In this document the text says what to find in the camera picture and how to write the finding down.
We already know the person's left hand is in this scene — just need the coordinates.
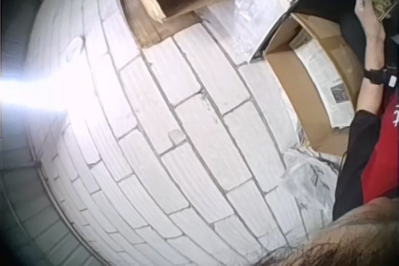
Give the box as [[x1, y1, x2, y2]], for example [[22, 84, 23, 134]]
[[354, 0, 387, 35]]

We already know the black wrist band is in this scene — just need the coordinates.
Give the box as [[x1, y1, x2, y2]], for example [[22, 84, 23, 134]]
[[363, 65, 399, 87]]

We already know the newspaper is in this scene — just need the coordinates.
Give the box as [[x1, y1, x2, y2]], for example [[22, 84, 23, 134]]
[[288, 29, 358, 130]]

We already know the brown cardboard box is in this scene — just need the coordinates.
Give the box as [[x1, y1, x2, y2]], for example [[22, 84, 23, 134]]
[[263, 12, 366, 156]]

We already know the clear bubble wrap sheet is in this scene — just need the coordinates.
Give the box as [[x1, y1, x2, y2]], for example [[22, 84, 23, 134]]
[[186, 0, 296, 65]]

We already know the crumpled clear plastic sheet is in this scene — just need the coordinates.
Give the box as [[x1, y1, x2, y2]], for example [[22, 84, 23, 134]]
[[279, 149, 341, 244]]

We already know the wooden crate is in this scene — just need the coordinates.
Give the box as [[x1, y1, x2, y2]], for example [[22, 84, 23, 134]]
[[99, 0, 232, 49]]

